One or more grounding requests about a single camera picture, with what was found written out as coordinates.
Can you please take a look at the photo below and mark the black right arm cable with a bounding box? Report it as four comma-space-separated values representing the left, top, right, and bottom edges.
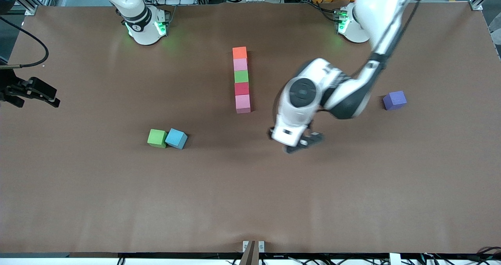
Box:
0, 18, 50, 68

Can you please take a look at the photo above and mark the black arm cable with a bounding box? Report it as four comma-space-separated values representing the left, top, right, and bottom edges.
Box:
352, 0, 419, 78
0, 18, 50, 68

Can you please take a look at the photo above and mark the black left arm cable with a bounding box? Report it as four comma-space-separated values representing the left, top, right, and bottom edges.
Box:
352, 0, 419, 78

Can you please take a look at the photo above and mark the purple foam cube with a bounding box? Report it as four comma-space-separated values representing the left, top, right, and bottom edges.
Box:
383, 90, 407, 111

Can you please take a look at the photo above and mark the black base cable bundle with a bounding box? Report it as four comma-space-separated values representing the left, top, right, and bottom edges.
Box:
311, 1, 341, 21

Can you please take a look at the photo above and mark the blue foam cube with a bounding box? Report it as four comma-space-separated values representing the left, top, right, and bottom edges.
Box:
165, 128, 188, 150

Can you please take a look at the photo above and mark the metal bracket with brown post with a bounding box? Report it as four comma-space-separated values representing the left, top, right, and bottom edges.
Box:
239, 240, 265, 265

